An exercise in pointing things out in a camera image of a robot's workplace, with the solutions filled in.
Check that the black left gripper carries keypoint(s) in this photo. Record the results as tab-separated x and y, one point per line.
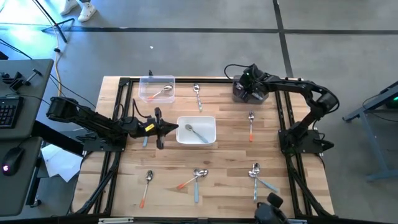
158	137

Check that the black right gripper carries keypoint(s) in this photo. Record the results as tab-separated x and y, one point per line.
253	88

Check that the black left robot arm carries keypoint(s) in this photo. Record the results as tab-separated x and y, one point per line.
93	119

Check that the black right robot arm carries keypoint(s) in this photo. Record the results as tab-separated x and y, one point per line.
295	84

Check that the grey translucent plastic bin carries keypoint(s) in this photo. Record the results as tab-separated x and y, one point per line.
258	100

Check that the white plastic bin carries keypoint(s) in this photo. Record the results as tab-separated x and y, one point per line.
205	124

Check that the clear plastic bin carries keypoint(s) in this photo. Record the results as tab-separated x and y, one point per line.
146	82

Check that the white paper sheet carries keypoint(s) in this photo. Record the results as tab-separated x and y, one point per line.
59	161

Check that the grey desk top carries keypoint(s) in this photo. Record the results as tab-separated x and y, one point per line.
18	193
34	102

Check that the person's white shoe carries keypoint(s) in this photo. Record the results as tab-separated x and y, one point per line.
87	12
69	6

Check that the black device with green light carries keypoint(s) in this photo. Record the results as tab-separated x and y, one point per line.
393	102

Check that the black tripod stand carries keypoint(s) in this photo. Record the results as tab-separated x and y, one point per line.
49	21

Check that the black desk clamp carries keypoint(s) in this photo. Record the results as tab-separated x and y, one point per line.
15	82

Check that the black computer mouse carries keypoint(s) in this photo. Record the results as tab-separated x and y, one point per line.
12	160

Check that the black keyboard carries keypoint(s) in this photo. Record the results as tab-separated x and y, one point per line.
7	112

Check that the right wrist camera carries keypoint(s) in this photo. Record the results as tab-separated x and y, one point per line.
250	74

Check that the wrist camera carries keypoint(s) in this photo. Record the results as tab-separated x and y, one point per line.
149	127
250	74

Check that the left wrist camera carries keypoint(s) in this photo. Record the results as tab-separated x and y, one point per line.
149	127

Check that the black aluminium table frame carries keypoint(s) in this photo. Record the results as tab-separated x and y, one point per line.
202	80

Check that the silver bracket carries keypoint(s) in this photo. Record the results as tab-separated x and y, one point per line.
297	221
115	220

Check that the blue-grey desk frame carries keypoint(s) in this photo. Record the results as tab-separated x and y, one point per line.
374	146

